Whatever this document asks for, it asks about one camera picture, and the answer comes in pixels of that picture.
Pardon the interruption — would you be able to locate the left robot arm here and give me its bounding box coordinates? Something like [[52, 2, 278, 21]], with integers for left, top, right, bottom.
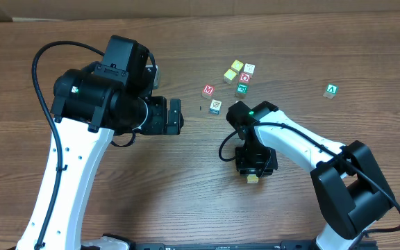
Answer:
[[17, 35, 183, 250]]

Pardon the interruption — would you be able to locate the green letter A block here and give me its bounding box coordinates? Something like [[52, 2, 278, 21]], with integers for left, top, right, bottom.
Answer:
[[323, 84, 338, 99]]

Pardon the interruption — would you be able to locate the yellow block upper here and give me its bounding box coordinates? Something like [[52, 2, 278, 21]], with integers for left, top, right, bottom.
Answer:
[[231, 60, 244, 74]]

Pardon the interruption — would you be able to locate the yellow block lower left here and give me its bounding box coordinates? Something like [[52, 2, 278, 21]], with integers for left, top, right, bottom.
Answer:
[[224, 69, 238, 85]]

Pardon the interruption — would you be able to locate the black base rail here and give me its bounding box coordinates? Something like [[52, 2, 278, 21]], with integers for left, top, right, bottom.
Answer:
[[81, 231, 378, 250]]

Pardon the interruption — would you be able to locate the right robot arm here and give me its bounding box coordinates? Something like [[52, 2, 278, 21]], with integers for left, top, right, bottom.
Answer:
[[226, 101, 396, 249]]

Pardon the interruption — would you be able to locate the red circle block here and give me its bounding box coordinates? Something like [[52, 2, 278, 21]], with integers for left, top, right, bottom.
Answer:
[[239, 72, 251, 84]]

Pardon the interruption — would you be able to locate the red M block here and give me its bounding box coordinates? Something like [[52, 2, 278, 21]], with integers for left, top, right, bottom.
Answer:
[[201, 85, 215, 99]]

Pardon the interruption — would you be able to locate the white block top right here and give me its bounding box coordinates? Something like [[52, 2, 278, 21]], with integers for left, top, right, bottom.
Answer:
[[243, 63, 255, 78]]

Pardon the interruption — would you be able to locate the yellow plain wooden block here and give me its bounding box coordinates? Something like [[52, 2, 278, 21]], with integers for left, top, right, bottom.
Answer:
[[247, 174, 259, 184]]

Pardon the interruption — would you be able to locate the green picture block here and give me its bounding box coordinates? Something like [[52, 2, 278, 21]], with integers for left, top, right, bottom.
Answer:
[[235, 83, 249, 99]]

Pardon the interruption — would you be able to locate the white block blue side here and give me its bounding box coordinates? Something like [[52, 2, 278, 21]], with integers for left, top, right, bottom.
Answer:
[[209, 99, 222, 115]]

